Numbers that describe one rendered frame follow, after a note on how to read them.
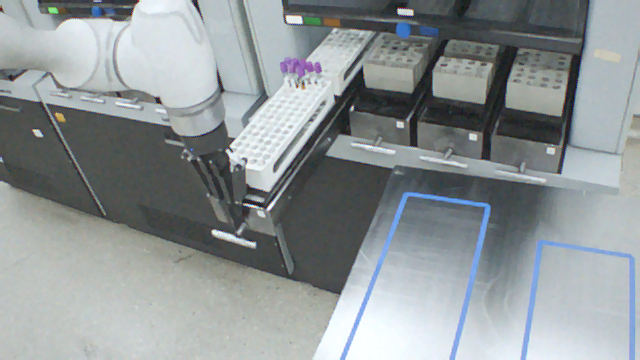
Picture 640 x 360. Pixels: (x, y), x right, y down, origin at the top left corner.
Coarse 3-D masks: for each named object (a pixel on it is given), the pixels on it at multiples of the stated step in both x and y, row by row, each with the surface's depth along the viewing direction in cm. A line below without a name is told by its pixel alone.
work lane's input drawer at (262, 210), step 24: (360, 72) 125; (336, 96) 118; (336, 120) 115; (312, 144) 109; (288, 168) 103; (312, 168) 109; (264, 192) 99; (288, 192) 102; (264, 216) 98; (240, 240) 100
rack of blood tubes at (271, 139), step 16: (288, 96) 113; (304, 96) 112; (320, 96) 111; (272, 112) 110; (288, 112) 108; (304, 112) 107; (320, 112) 113; (256, 128) 106; (272, 128) 105; (288, 128) 105; (304, 128) 110; (240, 144) 104; (256, 144) 102; (272, 144) 101; (288, 144) 102; (256, 160) 99; (272, 160) 98; (288, 160) 104; (256, 176) 97; (272, 176) 99
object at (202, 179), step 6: (180, 156) 92; (186, 156) 92; (186, 162) 92; (192, 162) 92; (192, 168) 93; (198, 168) 93; (198, 174) 93; (204, 174) 94; (198, 180) 94; (204, 180) 95; (204, 186) 95; (204, 192) 96; (210, 192) 96
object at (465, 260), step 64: (384, 192) 94; (448, 192) 91; (512, 192) 89; (576, 192) 86; (384, 256) 83; (448, 256) 81; (512, 256) 79; (576, 256) 77; (384, 320) 75; (448, 320) 73; (512, 320) 71; (576, 320) 69
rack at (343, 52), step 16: (336, 32) 131; (352, 32) 130; (368, 32) 129; (320, 48) 126; (336, 48) 125; (352, 48) 123; (368, 48) 130; (336, 64) 119; (352, 64) 129; (336, 80) 116
